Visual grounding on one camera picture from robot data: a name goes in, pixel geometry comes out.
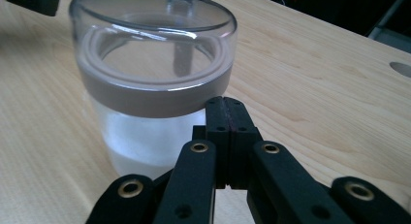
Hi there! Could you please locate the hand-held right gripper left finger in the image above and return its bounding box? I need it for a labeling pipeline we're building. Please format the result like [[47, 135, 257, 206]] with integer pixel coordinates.
[[152, 95, 232, 224]]

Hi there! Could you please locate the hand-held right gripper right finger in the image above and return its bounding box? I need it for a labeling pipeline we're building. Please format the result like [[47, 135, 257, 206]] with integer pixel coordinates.
[[229, 97, 356, 224]]

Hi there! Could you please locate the clear jar with hinged lid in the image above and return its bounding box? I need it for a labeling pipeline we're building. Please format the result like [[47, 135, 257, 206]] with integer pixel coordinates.
[[68, 0, 238, 181]]

